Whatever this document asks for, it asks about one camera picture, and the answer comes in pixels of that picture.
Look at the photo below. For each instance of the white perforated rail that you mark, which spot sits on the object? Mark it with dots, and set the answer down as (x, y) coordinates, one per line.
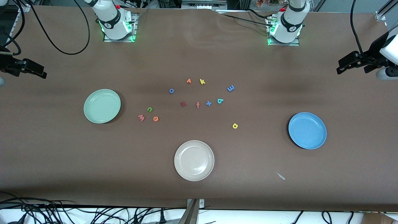
(15, 26)

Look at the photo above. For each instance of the brown cardboard box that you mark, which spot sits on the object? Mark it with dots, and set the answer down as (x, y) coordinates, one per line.
(379, 219)

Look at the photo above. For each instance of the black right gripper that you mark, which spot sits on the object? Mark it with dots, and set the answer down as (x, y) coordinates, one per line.
(6, 63)

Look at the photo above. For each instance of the black power plug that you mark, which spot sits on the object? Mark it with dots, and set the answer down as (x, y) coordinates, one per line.
(161, 218)

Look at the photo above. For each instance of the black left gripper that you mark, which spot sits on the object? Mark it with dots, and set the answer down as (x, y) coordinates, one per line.
(374, 56)

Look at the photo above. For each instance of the beige plate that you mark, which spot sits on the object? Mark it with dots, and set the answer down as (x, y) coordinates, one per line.
(194, 160)

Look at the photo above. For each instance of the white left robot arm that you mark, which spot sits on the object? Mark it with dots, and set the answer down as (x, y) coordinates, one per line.
(292, 18)

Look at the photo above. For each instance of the silver metal device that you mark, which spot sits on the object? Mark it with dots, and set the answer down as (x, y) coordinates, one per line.
(203, 3)

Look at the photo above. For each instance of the blue plate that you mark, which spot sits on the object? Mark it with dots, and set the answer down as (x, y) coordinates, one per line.
(307, 130)

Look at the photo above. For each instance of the blue foam letter m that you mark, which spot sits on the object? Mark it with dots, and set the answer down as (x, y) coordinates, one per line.
(230, 88)

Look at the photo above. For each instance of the small white tape scrap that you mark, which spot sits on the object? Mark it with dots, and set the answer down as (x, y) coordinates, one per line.
(281, 177)

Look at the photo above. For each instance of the aluminium frame profile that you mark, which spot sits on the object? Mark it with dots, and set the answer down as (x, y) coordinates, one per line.
(381, 15)

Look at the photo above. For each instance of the grey metal bracket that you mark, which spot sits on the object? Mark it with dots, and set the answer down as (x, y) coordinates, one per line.
(193, 211)

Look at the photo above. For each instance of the green plate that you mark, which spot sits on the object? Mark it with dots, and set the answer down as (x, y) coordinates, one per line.
(102, 106)

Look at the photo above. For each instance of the pink foam letter w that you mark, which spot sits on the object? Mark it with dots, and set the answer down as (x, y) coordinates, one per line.
(141, 118)

